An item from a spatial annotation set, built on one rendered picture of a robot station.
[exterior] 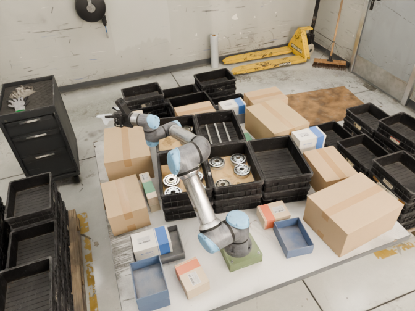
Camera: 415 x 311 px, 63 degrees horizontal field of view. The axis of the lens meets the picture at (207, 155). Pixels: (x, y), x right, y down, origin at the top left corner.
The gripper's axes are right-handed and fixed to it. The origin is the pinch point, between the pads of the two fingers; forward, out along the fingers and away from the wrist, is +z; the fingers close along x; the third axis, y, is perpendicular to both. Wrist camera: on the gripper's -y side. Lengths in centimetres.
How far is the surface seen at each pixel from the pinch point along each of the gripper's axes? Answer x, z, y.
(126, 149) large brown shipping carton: 15.7, 1.0, 33.6
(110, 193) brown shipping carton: -18.1, -9.5, 44.3
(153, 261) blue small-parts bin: -45, -53, 57
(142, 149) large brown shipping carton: 19.5, -9.7, 33.6
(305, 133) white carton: 76, -107, 31
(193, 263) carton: -37, -72, 60
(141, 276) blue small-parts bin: -52, -50, 61
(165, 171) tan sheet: 13, -30, 43
